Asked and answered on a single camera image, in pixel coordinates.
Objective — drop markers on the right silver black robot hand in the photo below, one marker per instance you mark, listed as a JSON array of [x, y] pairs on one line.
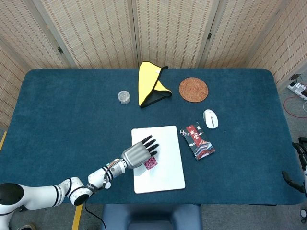
[[305, 177]]

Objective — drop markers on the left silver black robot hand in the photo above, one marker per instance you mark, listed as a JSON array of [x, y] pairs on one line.
[[135, 155]]

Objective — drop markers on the pink patterned card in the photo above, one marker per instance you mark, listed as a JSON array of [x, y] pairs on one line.
[[151, 163]]

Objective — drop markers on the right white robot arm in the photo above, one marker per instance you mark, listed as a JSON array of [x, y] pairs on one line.
[[304, 212]]

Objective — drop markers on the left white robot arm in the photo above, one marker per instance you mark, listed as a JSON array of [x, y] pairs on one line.
[[43, 195]]

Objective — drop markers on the white rectangular board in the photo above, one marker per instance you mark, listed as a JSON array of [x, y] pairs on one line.
[[168, 167]]

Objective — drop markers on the clear round lidded container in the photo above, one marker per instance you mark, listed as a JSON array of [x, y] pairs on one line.
[[124, 97]]

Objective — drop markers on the dark blue chair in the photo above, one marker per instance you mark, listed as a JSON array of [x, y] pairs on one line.
[[151, 216]]

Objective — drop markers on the red black printed booklet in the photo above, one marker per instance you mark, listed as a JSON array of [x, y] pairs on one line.
[[200, 142]]

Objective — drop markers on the yellow black folded cloth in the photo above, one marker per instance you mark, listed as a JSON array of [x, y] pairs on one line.
[[146, 81]]

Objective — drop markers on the blue felt table cover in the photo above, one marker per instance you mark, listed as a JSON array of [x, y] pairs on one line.
[[72, 107]]

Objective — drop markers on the white computer mouse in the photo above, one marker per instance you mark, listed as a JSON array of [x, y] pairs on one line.
[[210, 119]]

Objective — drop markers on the brown woven round coaster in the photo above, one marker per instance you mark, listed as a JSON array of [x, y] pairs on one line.
[[193, 89]]

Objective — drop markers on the white power strip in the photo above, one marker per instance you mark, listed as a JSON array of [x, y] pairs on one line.
[[297, 89]]

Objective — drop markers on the small black flat device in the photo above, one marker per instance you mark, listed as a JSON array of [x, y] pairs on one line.
[[295, 76]]

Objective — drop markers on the bamboo folding screen panel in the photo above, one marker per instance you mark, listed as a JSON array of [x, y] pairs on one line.
[[9, 83], [239, 33], [96, 33], [172, 33], [28, 36], [290, 43]]

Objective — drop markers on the black screen hinge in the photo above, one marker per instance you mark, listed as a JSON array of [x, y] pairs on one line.
[[60, 50]]

